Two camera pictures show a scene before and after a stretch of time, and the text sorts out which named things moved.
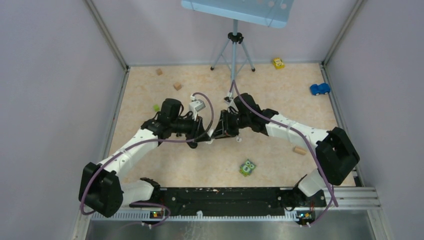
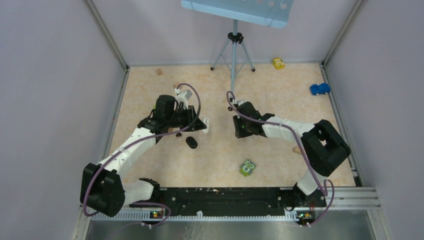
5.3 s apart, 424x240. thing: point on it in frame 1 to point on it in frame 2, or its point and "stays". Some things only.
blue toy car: x=321 y=89 stays
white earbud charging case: x=210 y=142 to x=206 y=121
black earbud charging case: x=192 y=144 stays
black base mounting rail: x=256 y=201 stays
